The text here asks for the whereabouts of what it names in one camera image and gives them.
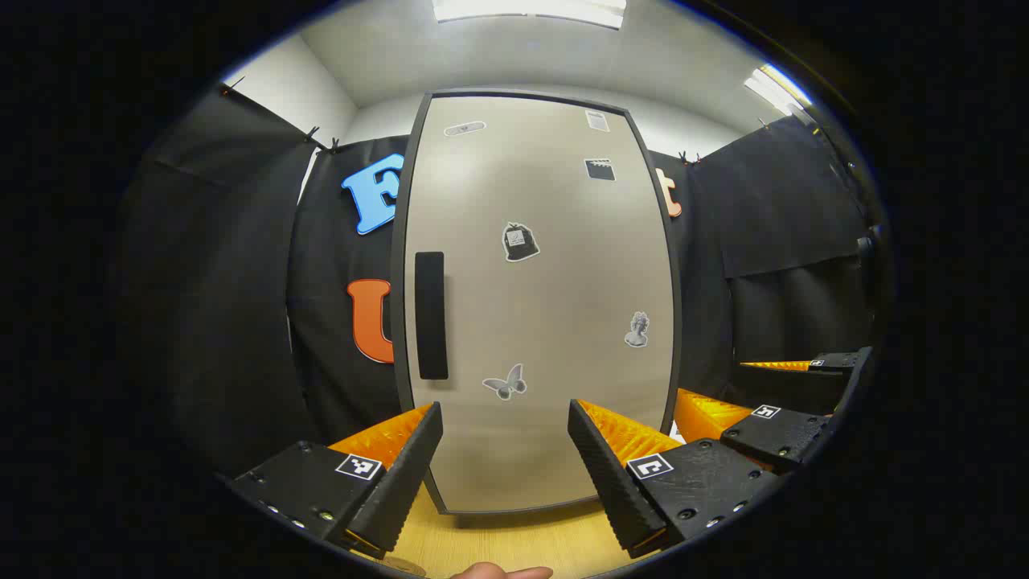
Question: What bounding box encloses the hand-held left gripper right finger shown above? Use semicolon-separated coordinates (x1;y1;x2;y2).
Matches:
568;399;782;560

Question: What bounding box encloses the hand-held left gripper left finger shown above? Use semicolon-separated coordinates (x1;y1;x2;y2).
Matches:
232;402;445;561

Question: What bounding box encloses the grey cabinet door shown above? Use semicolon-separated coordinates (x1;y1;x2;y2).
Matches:
404;95;674;513

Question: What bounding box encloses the black backdrop cloth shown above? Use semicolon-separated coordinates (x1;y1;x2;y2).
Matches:
121;84;881;467

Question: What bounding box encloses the ceiling light panel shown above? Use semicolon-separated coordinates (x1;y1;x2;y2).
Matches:
433;0;626;30
744;64;814;118

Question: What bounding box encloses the black door handle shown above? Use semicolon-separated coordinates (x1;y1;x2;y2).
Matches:
415;252;449;380

